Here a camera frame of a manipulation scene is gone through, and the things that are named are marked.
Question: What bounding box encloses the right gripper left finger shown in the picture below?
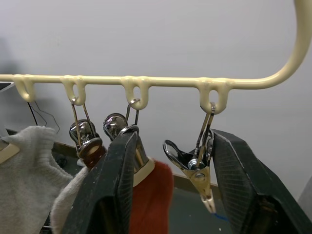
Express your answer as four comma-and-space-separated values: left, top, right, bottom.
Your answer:
62, 125, 140, 234

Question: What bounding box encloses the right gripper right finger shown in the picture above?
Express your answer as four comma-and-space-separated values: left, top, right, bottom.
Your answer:
210, 128, 312, 234

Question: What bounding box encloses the light gray sock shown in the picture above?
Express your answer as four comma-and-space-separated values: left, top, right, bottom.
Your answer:
0, 125, 74, 234
50, 165, 90, 234

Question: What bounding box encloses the red sock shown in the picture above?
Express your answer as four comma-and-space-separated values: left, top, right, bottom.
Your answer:
129, 159, 174, 234

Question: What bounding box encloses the chrome metal clip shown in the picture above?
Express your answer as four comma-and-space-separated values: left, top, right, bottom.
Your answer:
69, 97, 107, 171
162, 101, 217, 213
102, 98, 156, 188

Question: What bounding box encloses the white desk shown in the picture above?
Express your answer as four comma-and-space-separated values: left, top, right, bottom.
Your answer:
0, 82, 15, 93

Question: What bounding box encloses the thin black background cable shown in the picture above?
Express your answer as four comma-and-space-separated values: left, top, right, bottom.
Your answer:
28, 100, 60, 134

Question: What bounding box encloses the cream wire clip hanger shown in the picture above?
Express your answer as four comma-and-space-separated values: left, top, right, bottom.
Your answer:
0, 0, 312, 110

